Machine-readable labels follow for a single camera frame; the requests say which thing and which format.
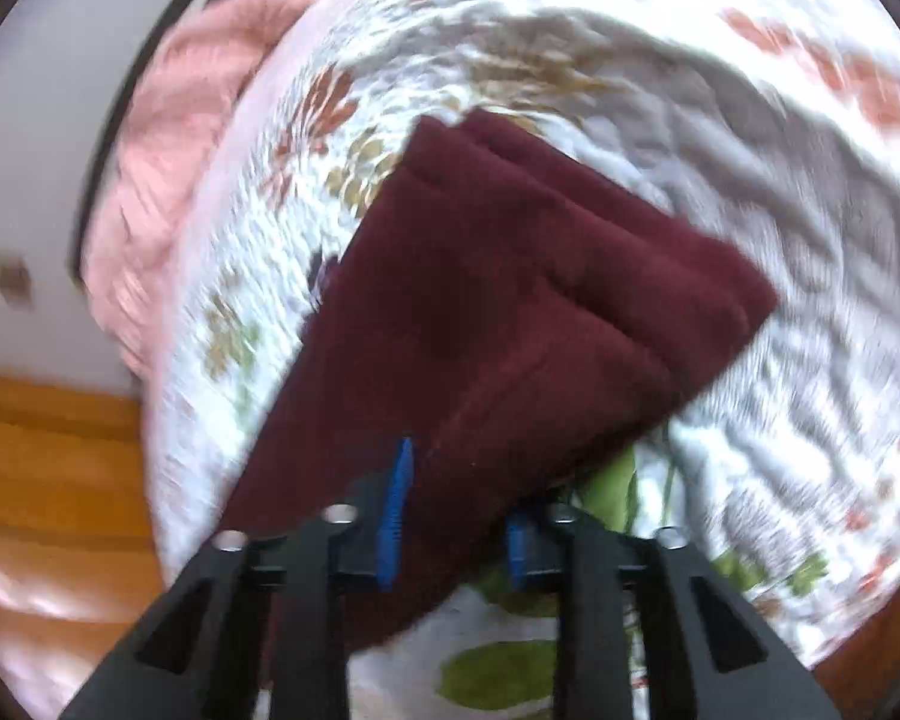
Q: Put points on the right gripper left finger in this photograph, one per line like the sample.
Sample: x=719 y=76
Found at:
x=368 y=547

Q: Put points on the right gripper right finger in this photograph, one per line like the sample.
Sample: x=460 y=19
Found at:
x=536 y=543

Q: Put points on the maroon pants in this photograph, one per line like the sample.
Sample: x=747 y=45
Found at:
x=516 y=315

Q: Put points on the wooden wardrobe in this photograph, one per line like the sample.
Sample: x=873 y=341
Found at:
x=77 y=559

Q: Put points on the pink crumpled blanket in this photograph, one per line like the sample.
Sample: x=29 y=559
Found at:
x=128 y=307

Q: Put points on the white floral quilt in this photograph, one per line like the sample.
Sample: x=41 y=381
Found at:
x=771 y=125

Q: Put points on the brown wall ornament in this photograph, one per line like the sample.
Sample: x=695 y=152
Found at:
x=16 y=285

